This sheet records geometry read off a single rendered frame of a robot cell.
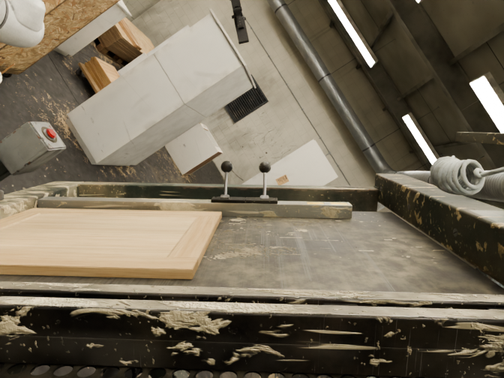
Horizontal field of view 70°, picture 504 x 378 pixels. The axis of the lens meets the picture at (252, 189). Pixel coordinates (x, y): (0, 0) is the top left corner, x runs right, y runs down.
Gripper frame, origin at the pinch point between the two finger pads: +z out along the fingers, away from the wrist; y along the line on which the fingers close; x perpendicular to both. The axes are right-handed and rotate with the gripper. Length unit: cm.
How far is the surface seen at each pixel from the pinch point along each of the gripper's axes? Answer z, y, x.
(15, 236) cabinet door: 45, -26, 60
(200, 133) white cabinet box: -68, 494, 93
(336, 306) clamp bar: 61, -64, -3
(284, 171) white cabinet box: 27, 370, -24
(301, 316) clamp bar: 61, -66, 1
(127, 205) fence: 43, 3, 44
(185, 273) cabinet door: 58, -42, 19
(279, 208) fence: 53, 3, 0
